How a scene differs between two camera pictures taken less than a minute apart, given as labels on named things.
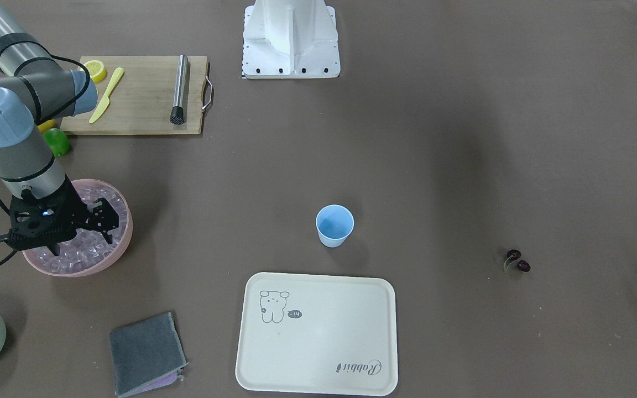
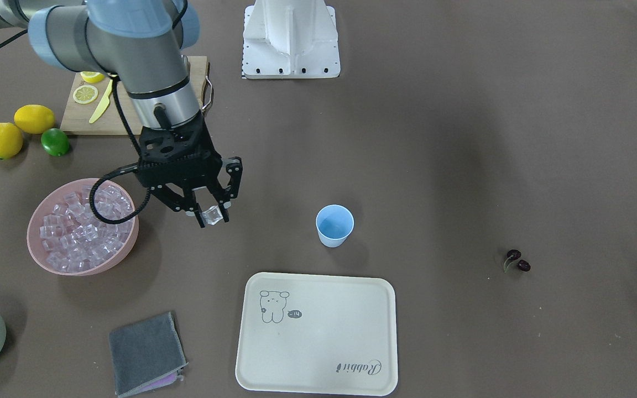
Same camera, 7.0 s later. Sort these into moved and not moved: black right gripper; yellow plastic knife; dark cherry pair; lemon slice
Moved: black right gripper
Not moved: dark cherry pair; lemon slice; yellow plastic knife
